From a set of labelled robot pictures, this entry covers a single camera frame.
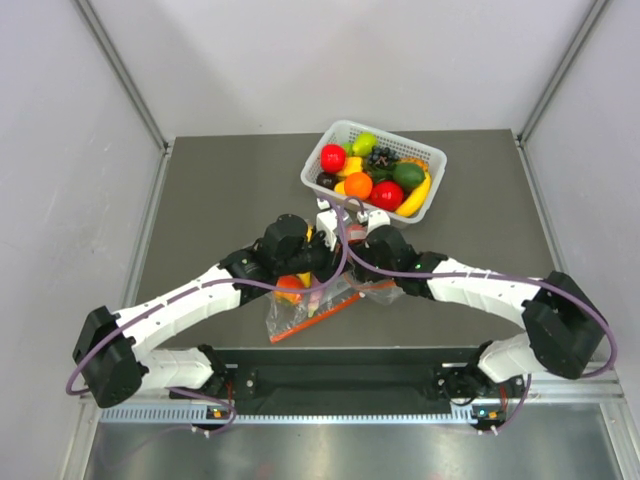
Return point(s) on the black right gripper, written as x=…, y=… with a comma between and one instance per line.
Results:
x=363, y=249

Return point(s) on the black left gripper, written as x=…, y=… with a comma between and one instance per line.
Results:
x=332, y=260

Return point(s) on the clear zip bag orange seal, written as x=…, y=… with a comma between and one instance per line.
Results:
x=381, y=291

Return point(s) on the green fake avocado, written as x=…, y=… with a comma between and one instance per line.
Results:
x=408, y=176

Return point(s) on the purple fake grapes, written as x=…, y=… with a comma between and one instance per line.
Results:
x=382, y=158

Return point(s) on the green fake pear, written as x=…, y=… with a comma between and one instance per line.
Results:
x=364, y=144

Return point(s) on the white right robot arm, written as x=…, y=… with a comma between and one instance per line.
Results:
x=560, y=327

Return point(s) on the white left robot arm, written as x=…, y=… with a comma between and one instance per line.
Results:
x=119, y=354

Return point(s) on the red yellow fake peach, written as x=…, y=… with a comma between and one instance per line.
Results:
x=292, y=290

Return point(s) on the red fake apple in bag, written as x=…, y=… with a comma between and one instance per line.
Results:
x=356, y=233

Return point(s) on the purple fake eggplant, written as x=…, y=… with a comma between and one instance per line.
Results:
x=314, y=302

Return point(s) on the red fake tomato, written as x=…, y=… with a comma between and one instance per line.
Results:
x=386, y=195

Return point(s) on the yellow fake banana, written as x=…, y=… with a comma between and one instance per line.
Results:
x=416, y=198

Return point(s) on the orange fake orange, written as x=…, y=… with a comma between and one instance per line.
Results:
x=358, y=185

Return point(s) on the yellow fake lemon in basket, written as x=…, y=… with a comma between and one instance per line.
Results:
x=339, y=188

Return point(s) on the dark fake plum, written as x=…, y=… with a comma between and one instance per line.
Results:
x=327, y=180

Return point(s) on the yellow fake bell pepper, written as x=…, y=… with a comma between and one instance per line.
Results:
x=352, y=165

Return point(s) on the fake pineapple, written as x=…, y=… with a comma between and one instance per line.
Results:
x=416, y=161

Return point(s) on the red fake apple in basket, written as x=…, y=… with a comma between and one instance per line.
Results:
x=332, y=158

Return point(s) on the green fake custard apple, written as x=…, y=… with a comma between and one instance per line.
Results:
x=348, y=148

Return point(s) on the white plastic basket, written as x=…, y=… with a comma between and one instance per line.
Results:
x=344, y=131

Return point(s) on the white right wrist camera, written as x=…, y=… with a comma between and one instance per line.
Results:
x=373, y=219

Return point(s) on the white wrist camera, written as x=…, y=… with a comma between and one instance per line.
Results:
x=330, y=220
x=373, y=219

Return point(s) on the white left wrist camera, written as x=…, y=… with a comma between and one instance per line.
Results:
x=330, y=220

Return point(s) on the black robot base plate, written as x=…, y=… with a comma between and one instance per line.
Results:
x=431, y=374

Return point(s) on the aluminium frame post right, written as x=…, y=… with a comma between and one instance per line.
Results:
x=594, y=14

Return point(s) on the aluminium frame post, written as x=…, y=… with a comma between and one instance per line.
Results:
x=103, y=40
x=594, y=14

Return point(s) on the aluminium frame post left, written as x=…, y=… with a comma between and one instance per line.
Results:
x=103, y=40

